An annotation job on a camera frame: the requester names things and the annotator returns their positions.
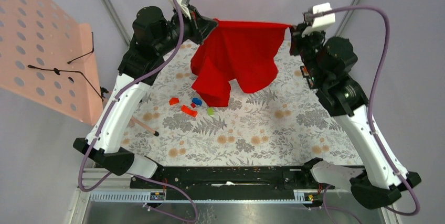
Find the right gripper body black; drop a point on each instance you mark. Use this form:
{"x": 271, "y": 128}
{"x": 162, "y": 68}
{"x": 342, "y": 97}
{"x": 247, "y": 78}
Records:
{"x": 308, "y": 46}

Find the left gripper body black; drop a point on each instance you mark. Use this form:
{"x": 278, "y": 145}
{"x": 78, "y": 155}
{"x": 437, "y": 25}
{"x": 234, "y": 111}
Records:
{"x": 191, "y": 28}

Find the red shirt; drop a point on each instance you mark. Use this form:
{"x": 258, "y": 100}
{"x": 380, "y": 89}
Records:
{"x": 236, "y": 50}

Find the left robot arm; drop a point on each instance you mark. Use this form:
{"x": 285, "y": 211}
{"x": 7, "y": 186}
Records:
{"x": 154, "y": 37}

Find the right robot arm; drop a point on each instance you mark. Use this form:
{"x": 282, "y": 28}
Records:
{"x": 326, "y": 66}

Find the black display box with orange brooch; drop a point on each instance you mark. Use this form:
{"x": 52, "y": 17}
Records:
{"x": 304, "y": 72}

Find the blue toy block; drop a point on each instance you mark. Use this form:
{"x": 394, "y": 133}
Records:
{"x": 197, "y": 101}

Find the small red toy block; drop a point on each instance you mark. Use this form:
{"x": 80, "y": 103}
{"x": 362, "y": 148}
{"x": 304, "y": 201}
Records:
{"x": 174, "y": 101}

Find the red long toy block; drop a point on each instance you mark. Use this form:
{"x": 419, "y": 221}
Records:
{"x": 189, "y": 111}

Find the floral table mat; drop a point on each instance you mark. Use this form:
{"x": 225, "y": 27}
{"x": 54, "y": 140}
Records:
{"x": 282, "y": 124}

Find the pink perforated music stand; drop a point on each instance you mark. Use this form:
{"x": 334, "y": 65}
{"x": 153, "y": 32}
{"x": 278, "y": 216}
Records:
{"x": 55, "y": 56}

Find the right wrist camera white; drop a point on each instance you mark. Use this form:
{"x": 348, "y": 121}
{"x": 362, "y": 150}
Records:
{"x": 316, "y": 20}

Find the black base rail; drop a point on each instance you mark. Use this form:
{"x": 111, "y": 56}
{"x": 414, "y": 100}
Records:
{"x": 230, "y": 183}

